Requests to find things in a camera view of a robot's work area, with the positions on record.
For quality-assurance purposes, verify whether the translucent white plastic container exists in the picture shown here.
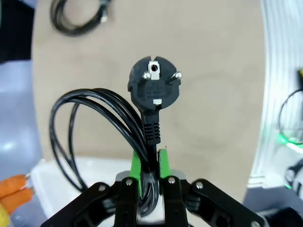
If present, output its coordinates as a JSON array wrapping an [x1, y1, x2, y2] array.
[[29, 157, 133, 213]]

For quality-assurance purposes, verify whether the person in yellow hoodie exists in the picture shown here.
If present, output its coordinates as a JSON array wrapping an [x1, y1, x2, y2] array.
[[0, 203, 11, 227]]

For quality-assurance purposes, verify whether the black power cable with plug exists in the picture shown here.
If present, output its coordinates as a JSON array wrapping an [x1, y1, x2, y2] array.
[[48, 55, 183, 218]]

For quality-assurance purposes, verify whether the thin black cable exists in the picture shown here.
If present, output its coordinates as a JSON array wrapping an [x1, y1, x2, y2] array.
[[49, 0, 119, 36]]

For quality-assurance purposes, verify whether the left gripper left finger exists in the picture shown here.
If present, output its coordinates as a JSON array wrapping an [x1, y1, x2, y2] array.
[[40, 151, 143, 227]]

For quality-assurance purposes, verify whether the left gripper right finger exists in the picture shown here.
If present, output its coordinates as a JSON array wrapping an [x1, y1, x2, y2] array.
[[158, 147, 266, 227]]

